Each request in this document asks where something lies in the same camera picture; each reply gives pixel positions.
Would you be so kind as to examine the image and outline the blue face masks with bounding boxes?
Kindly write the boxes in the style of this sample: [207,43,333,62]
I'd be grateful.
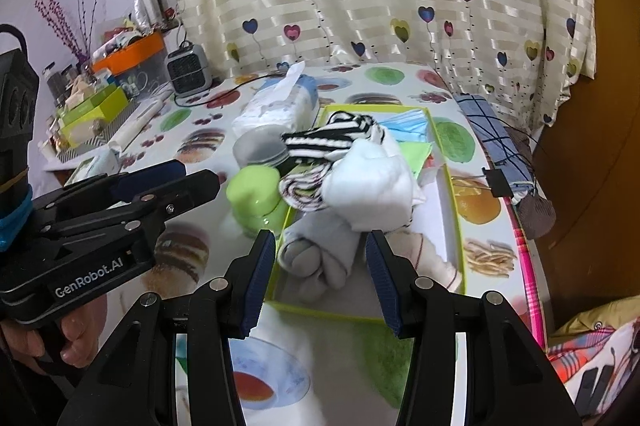
[373,109,428,142]

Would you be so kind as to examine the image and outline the black binder clip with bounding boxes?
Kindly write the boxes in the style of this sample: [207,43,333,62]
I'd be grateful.
[483,168,513,199]

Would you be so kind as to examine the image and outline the glass jar with lid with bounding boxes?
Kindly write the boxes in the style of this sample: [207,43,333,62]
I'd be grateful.
[42,62,67,106]

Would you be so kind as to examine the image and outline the green cloth bag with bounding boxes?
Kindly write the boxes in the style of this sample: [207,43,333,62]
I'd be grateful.
[399,141,433,178]

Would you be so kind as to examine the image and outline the black heater cable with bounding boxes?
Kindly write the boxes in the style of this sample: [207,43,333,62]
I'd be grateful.
[171,73,286,109]

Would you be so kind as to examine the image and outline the rolled white paper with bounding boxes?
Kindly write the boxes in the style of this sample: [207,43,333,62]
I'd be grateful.
[107,99,164,153]

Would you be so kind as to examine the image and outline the zigzag pattern tray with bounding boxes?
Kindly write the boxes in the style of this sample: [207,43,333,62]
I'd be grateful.
[56,102,139,163]

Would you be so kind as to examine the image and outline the wet wipes pack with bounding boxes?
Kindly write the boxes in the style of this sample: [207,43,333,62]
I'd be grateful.
[65,148,120,186]

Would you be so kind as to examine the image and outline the grey rolled socks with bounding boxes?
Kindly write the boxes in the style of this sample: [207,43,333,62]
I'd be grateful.
[278,209,360,299]

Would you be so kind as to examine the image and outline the orange storage tray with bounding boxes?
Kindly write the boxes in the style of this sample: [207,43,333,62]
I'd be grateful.
[92,31,165,76]

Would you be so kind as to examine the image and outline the green lid jar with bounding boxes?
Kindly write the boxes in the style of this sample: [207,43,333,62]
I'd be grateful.
[226,165,288,238]

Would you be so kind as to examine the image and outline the red plaid fabric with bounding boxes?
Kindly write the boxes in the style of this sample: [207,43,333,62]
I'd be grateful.
[546,318,640,416]

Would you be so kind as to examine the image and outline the purple dried flower sprigs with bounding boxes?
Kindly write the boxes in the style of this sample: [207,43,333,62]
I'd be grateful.
[34,0,99,64]

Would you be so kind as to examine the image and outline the white tissue pack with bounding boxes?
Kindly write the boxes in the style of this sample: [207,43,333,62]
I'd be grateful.
[231,61,320,138]

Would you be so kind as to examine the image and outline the green edged white box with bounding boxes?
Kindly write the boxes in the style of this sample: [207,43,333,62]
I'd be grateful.
[265,134,464,322]

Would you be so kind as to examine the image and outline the beige rolled sock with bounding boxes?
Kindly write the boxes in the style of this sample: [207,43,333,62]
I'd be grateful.
[386,229,462,292]

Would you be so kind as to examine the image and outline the black white striped sock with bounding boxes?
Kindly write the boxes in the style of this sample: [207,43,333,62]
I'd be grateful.
[282,111,385,164]

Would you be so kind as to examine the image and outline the blue checked cloth roll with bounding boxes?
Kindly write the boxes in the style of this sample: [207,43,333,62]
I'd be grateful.
[454,94,536,203]

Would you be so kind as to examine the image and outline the green cardboard box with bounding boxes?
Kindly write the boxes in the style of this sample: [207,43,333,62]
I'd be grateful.
[61,84,129,148]

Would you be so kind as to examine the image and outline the person's left hand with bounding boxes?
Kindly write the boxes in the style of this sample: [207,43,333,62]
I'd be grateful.
[1,295,107,374]

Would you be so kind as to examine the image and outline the grey space heater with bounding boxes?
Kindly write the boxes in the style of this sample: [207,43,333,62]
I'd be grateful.
[165,41,213,97]

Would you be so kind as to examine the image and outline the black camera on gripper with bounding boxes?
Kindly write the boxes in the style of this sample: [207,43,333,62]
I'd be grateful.
[0,23,39,252]

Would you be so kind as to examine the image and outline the dark clear lid jar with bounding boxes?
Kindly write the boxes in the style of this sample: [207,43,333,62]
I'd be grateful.
[232,125,295,176]

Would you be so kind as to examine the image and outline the rolled white towel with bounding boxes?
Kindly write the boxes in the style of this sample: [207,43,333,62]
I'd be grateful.
[321,135,426,232]

